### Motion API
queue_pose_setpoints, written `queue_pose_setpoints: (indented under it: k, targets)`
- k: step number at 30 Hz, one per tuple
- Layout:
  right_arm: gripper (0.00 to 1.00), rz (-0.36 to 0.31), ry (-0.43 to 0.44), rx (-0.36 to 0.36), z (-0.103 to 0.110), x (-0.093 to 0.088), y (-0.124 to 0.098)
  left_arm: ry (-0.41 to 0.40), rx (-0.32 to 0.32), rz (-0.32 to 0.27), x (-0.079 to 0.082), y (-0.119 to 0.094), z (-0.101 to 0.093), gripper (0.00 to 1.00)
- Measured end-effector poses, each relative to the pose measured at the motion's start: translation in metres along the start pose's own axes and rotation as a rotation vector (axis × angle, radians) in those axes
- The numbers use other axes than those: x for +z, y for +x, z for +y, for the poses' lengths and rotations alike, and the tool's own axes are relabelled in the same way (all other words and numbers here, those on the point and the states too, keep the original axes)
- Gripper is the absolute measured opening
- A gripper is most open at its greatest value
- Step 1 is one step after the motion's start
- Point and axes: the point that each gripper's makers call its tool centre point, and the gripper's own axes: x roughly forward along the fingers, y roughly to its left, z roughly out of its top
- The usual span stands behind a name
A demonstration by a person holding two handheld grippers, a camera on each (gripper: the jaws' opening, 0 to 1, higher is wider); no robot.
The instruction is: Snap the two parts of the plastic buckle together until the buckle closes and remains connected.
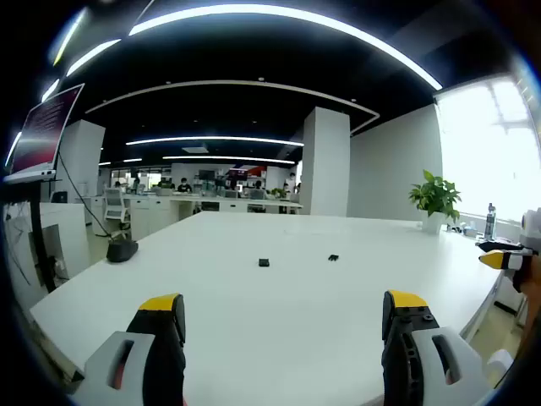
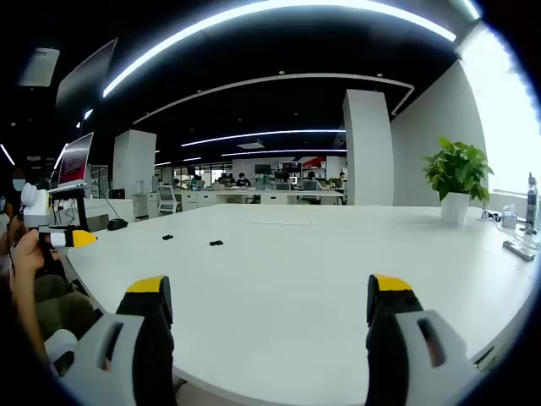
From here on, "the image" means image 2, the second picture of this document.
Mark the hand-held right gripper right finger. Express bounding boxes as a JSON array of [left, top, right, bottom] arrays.
[[365, 273, 483, 406]]

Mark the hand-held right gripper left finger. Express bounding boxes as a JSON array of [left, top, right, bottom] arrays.
[[58, 274, 178, 406]]

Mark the person's left hand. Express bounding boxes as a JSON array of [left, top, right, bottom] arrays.
[[14, 231, 58, 277]]

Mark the black monitor stand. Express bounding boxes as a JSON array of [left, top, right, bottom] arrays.
[[46, 184, 92, 233]]

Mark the computer monitor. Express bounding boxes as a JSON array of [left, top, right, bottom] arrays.
[[56, 131, 96, 189]]

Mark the white worn device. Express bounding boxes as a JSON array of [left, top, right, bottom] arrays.
[[43, 328, 79, 377]]

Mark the hanging dark ceiling screen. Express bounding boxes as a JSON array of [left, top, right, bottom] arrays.
[[54, 36, 119, 124]]

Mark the white ceiling air conditioner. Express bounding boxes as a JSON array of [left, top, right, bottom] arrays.
[[18, 46, 61, 88]]

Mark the flat clear tray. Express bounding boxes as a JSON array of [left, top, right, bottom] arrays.
[[501, 238, 541, 263]]

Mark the white office desk row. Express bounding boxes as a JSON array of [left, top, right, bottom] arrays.
[[133, 188, 346, 219]]

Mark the small white box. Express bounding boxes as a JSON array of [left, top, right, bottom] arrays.
[[501, 204, 519, 230]]

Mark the green potted plant white pot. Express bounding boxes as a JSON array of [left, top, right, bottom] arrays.
[[422, 135, 495, 225]]

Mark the dark water bottle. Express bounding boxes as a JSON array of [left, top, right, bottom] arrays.
[[525, 172, 540, 234]]

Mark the bright window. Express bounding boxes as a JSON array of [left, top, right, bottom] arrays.
[[459, 25, 541, 196]]

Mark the long ceiling light strip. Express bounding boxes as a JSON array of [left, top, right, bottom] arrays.
[[102, 0, 458, 99]]

